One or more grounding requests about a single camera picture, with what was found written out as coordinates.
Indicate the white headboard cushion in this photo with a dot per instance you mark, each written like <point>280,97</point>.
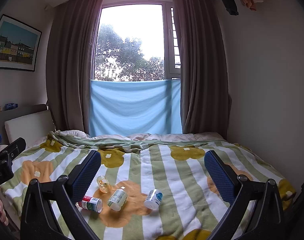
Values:
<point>29,127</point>

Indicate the small clear cup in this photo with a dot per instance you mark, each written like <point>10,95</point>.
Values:
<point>103,184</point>

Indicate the green label clear bottle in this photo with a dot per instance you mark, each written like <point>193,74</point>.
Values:
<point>117,198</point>

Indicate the blue label white bottle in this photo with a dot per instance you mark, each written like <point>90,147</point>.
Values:
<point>153,198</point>

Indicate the brown curtain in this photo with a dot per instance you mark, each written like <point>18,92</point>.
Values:
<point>72,67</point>
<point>201,67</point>

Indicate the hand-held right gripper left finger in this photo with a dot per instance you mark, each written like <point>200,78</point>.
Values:
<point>88,176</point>

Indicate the window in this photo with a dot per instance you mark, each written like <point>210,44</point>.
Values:
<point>132,42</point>

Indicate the pale rumpled duvet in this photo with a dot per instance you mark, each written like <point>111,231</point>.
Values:
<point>166,137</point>

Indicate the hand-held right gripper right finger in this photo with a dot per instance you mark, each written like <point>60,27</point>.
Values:
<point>219,177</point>

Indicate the framed houses picture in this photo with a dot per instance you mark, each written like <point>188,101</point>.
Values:
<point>14,42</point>

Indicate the striped floral blanket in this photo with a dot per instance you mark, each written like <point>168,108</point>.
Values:
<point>171,170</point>

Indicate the blue plastic bottle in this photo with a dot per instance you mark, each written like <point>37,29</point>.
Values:
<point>11,106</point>

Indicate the light blue cloth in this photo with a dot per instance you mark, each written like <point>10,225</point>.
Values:
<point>134,107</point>

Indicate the red label white bottle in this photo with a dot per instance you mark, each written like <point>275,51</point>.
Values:
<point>92,203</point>

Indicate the brown headboard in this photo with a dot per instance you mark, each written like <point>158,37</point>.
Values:
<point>24,108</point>

